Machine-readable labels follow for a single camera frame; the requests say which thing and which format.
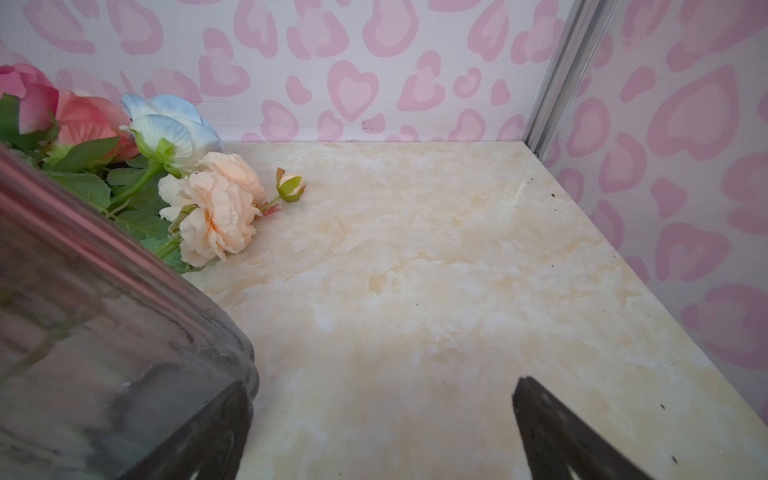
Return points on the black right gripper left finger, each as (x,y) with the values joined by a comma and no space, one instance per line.
(208,446)

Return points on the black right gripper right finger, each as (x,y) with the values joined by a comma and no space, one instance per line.
(560,445)

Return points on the red grey glass vase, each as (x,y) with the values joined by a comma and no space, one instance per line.
(105,351)

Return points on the peach rose stem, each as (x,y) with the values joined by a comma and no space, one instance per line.
(212,211)

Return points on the white blue rose stem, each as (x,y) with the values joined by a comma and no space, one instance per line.
(170,134)

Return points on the dark pink rose stem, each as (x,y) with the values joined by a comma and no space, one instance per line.
(78,118)

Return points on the aluminium frame post right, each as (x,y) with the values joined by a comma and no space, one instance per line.
(584,28)

